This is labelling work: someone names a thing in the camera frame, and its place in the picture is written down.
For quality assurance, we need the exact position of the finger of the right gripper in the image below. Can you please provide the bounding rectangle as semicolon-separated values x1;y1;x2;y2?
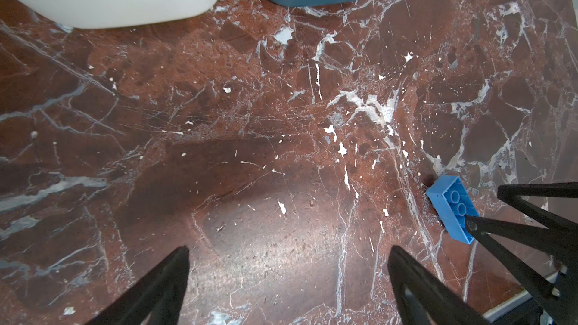
496;182;578;233
465;216;577;320

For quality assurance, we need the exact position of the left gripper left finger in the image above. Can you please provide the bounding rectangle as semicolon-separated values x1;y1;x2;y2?
88;246;190;324

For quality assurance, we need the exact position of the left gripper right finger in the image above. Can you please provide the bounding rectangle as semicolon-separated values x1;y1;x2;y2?
388;245;489;324

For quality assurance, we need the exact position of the blue lego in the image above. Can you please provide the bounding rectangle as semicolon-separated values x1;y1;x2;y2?
426;175;480;245

